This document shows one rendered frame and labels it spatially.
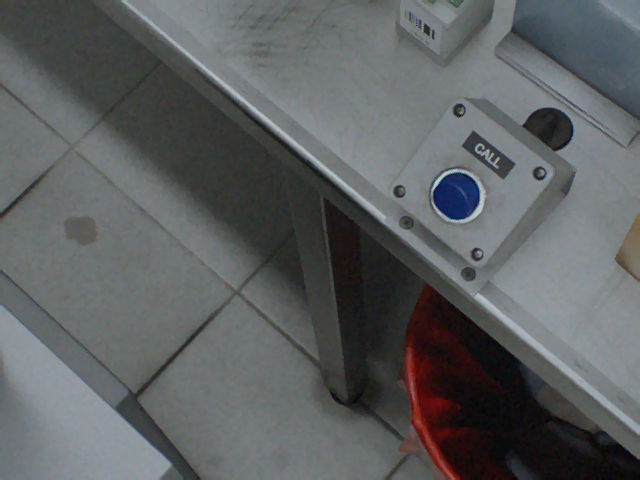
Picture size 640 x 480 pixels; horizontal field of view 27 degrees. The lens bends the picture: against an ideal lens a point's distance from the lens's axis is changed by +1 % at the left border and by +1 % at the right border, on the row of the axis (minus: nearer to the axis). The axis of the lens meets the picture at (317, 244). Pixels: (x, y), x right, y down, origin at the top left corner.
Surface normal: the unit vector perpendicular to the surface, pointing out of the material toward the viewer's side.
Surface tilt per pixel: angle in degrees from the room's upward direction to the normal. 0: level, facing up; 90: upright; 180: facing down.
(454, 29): 90
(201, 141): 0
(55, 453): 1
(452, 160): 30
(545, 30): 90
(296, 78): 0
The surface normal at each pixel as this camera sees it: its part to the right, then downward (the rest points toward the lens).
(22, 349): -0.05, -0.34
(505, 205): -0.38, 0.07
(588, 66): -0.65, 0.73
